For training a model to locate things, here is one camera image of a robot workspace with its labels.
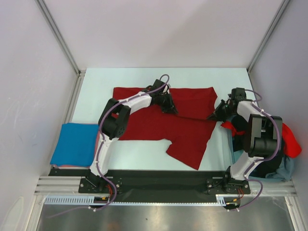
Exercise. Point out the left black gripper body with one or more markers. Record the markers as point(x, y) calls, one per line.
point(165, 101)

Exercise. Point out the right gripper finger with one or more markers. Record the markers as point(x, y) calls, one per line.
point(217, 119)
point(213, 116)

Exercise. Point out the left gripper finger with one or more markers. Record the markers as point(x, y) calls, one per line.
point(174, 110)
point(166, 111)

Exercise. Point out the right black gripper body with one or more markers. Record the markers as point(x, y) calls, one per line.
point(224, 110)

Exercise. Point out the dark red t-shirt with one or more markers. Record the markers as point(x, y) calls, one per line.
point(189, 130)

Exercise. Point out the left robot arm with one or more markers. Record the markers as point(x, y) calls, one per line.
point(114, 121)

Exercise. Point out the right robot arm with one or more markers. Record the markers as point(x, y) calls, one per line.
point(237, 174)

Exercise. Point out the black garment in bin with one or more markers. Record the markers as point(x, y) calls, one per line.
point(258, 138)

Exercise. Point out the folded pink t-shirt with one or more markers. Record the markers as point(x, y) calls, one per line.
point(95, 149)

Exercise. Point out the bright red garment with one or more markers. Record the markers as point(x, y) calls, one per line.
point(291, 147)

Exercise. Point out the grey-blue garment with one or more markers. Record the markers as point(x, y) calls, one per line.
point(284, 172)

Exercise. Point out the folded blue t-shirt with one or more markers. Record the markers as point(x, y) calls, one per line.
point(76, 130)

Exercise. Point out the white slotted cable duct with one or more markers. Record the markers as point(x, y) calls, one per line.
point(92, 200)

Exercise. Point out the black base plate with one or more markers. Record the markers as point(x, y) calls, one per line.
point(156, 183)

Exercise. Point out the left aluminium corner post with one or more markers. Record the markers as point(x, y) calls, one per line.
point(43, 7)

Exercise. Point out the aluminium corner post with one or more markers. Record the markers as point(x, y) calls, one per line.
point(271, 29)
point(43, 7)

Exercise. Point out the right aluminium corner post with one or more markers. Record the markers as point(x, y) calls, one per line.
point(271, 29)

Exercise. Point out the aluminium frame rail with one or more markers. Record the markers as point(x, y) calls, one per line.
point(54, 185)

